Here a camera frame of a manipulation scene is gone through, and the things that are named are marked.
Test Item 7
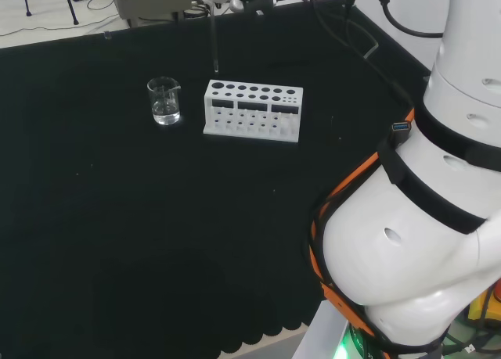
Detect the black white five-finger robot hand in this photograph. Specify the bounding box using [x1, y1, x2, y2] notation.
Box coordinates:
[199, 0, 279, 18]

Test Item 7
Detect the clear glass rod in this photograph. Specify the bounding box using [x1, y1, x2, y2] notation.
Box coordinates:
[209, 2, 220, 73]

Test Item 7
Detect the white test tube rack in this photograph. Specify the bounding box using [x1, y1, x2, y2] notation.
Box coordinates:
[202, 79, 305, 145]

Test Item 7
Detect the small clear glass beaker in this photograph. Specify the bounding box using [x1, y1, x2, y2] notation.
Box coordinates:
[146, 77, 182, 127]

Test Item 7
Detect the grey equipment box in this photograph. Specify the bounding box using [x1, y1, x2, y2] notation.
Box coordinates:
[110, 0, 205, 28]

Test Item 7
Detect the black bench cloth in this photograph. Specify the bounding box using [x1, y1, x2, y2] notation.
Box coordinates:
[0, 0, 434, 356]

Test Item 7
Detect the pale base board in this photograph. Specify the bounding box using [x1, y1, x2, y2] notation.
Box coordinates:
[291, 298, 353, 359]

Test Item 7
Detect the yellow stop button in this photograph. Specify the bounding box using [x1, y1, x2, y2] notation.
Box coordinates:
[465, 276, 501, 332]

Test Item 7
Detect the thin black looped cable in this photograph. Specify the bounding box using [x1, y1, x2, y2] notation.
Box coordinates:
[308, 0, 380, 59]

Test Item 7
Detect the black cable with blue plug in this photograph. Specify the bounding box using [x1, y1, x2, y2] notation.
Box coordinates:
[344, 0, 416, 135]

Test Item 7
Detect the thick black cable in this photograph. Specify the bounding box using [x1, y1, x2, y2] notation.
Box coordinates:
[377, 0, 446, 38]

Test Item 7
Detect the thin black floor cable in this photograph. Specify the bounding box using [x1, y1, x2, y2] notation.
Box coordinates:
[0, 0, 121, 38]

